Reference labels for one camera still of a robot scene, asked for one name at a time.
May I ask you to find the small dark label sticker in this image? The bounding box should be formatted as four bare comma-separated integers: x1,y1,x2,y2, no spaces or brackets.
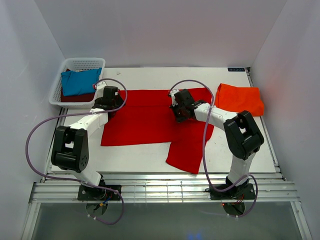
227,67,246,72

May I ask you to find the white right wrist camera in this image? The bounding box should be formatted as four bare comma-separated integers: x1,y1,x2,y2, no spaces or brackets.
168,89,179,107

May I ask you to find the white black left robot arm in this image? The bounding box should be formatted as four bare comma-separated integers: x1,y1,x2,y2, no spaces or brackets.
51,86,124,200

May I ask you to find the dark red folded t shirt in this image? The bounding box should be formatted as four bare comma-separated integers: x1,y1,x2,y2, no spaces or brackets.
60,68,95,103

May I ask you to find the aluminium frame rail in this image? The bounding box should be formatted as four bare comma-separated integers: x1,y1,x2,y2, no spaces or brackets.
22,171,312,240

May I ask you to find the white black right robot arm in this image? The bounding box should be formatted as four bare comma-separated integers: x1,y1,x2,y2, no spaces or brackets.
168,89,264,199

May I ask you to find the blue folded t shirt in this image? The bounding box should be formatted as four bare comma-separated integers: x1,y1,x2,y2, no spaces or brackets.
60,67,102,97

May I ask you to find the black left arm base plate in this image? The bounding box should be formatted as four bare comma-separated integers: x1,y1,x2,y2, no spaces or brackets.
77,185,120,201

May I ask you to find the white plastic basket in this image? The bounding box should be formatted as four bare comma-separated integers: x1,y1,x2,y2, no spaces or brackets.
49,57,106,109

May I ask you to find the orange folded t shirt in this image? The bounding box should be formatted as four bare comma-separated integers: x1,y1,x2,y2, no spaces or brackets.
214,83,265,117

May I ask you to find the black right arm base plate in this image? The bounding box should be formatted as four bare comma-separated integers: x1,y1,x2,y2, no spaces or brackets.
205,183,256,200

